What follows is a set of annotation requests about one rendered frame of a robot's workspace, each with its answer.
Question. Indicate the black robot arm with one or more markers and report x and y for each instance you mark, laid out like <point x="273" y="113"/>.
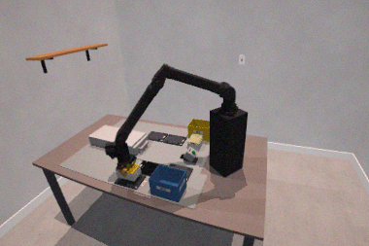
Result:
<point x="227" y="92"/>

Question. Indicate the yellow open-top bin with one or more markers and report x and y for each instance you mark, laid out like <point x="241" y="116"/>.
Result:
<point x="199" y="127"/>

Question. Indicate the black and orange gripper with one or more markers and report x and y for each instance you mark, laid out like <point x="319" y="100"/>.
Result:
<point x="125" y="160"/>

